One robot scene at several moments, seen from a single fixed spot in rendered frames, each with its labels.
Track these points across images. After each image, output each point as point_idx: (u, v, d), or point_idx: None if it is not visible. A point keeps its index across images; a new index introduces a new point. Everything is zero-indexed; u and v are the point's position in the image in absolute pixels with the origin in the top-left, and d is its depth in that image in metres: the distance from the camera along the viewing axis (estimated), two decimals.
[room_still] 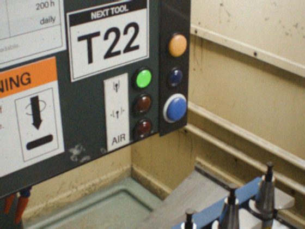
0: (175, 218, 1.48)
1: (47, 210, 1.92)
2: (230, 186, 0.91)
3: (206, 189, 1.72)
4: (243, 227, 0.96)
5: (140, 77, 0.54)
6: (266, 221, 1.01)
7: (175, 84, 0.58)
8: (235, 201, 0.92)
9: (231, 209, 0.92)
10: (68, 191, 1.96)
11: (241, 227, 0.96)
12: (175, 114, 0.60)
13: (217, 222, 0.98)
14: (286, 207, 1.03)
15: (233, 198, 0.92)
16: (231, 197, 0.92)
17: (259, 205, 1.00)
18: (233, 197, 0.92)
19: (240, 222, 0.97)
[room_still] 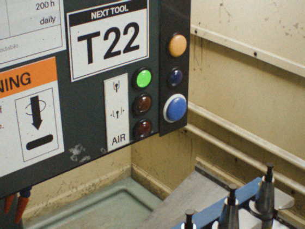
0: (175, 218, 1.48)
1: (47, 210, 1.92)
2: (230, 186, 0.91)
3: (206, 189, 1.72)
4: (243, 228, 0.96)
5: (140, 77, 0.54)
6: (266, 221, 1.01)
7: (175, 84, 0.58)
8: (235, 202, 0.92)
9: (231, 209, 0.92)
10: (68, 191, 1.96)
11: (241, 228, 0.96)
12: (175, 114, 0.60)
13: (217, 223, 0.98)
14: (286, 207, 1.03)
15: (233, 199, 0.92)
16: (231, 198, 0.92)
17: (259, 206, 1.01)
18: (233, 198, 0.92)
19: (240, 223, 0.98)
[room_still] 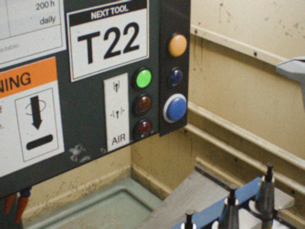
0: (175, 218, 1.48)
1: (47, 210, 1.92)
2: (230, 186, 0.91)
3: (206, 189, 1.72)
4: (243, 228, 0.96)
5: (140, 77, 0.54)
6: (266, 221, 1.01)
7: (175, 84, 0.58)
8: (235, 202, 0.92)
9: (231, 209, 0.92)
10: (68, 191, 1.96)
11: (241, 228, 0.96)
12: (175, 114, 0.60)
13: (217, 223, 0.98)
14: (286, 207, 1.03)
15: (233, 199, 0.92)
16: (231, 198, 0.92)
17: (259, 206, 1.01)
18: (233, 198, 0.92)
19: (240, 223, 0.98)
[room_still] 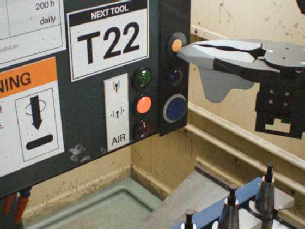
0: (175, 218, 1.48)
1: (47, 210, 1.92)
2: (230, 186, 0.91)
3: (206, 189, 1.72)
4: (243, 228, 0.96)
5: (140, 77, 0.54)
6: (266, 221, 1.01)
7: (175, 84, 0.58)
8: (235, 202, 0.92)
9: (231, 209, 0.92)
10: (68, 191, 1.96)
11: (241, 228, 0.96)
12: (175, 114, 0.60)
13: (217, 223, 0.98)
14: (286, 207, 1.03)
15: (233, 199, 0.92)
16: (231, 198, 0.92)
17: (259, 206, 1.01)
18: (233, 198, 0.92)
19: (240, 223, 0.98)
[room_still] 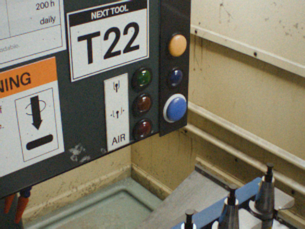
0: (175, 218, 1.48)
1: (47, 210, 1.92)
2: (230, 186, 0.91)
3: (206, 189, 1.72)
4: (243, 228, 0.96)
5: (140, 77, 0.54)
6: (266, 221, 1.01)
7: (175, 84, 0.58)
8: (235, 202, 0.92)
9: (231, 209, 0.92)
10: (68, 191, 1.96)
11: (241, 228, 0.96)
12: (175, 114, 0.60)
13: (217, 223, 0.98)
14: (286, 207, 1.03)
15: (233, 199, 0.92)
16: (231, 198, 0.92)
17: (259, 206, 1.01)
18: (233, 198, 0.92)
19: (240, 223, 0.98)
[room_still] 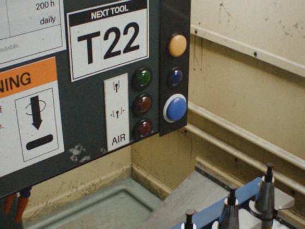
0: (175, 218, 1.48)
1: (47, 210, 1.92)
2: (230, 186, 0.91)
3: (206, 189, 1.72)
4: (243, 228, 0.96)
5: (140, 77, 0.54)
6: (266, 221, 1.01)
7: (175, 84, 0.58)
8: (235, 202, 0.92)
9: (231, 209, 0.92)
10: (68, 191, 1.96)
11: (241, 228, 0.96)
12: (175, 114, 0.60)
13: (217, 223, 0.98)
14: (286, 207, 1.03)
15: (233, 199, 0.92)
16: (231, 198, 0.92)
17: (259, 206, 1.01)
18: (233, 198, 0.92)
19: (240, 223, 0.98)
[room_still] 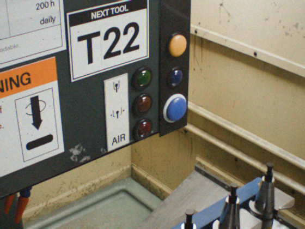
0: (175, 218, 1.48)
1: (47, 210, 1.92)
2: (231, 185, 0.91)
3: (206, 189, 1.72)
4: (243, 227, 0.96)
5: (140, 77, 0.54)
6: (266, 221, 1.01)
7: (175, 84, 0.58)
8: (236, 200, 0.92)
9: (232, 208, 0.92)
10: (68, 191, 1.96)
11: (242, 227, 0.96)
12: (175, 114, 0.60)
13: (218, 221, 0.98)
14: (286, 207, 1.03)
15: (235, 197, 0.92)
16: (232, 196, 0.92)
17: (259, 206, 1.01)
18: (234, 196, 0.92)
19: (241, 222, 0.98)
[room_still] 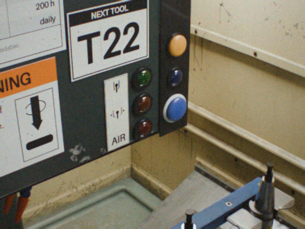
0: (175, 218, 1.48)
1: (47, 210, 1.92)
2: None
3: (206, 189, 1.72)
4: None
5: (140, 77, 0.54)
6: (266, 221, 1.01)
7: (175, 84, 0.58)
8: None
9: None
10: (68, 191, 1.96)
11: None
12: (175, 114, 0.60)
13: None
14: (286, 207, 1.03)
15: None
16: None
17: (259, 206, 1.01)
18: None
19: None
